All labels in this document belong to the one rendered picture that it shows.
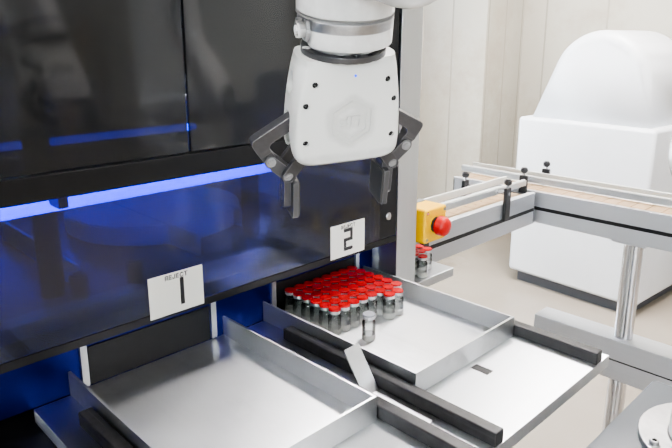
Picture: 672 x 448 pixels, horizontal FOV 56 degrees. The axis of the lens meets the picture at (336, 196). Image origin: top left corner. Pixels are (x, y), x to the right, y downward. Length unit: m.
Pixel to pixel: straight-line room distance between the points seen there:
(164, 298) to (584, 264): 2.88
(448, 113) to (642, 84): 1.45
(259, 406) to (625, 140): 2.69
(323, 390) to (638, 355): 1.18
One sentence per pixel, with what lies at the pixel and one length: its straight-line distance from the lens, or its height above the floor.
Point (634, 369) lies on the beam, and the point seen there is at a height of 0.48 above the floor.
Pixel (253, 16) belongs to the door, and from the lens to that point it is 0.94.
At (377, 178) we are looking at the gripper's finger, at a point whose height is 1.23.
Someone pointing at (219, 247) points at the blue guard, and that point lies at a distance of 0.93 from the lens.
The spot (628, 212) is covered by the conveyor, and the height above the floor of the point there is 0.92.
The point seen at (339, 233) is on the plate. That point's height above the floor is 1.03.
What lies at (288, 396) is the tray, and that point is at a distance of 0.91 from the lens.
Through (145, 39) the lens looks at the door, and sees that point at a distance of 0.85.
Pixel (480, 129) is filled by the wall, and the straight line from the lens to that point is 4.21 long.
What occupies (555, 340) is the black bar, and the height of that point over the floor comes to 0.90.
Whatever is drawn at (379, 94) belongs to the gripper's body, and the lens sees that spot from 0.56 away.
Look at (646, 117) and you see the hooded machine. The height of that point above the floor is 1.00.
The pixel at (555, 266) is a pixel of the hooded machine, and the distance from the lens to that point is 3.64.
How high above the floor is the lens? 1.36
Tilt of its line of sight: 14 degrees down
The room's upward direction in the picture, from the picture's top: straight up
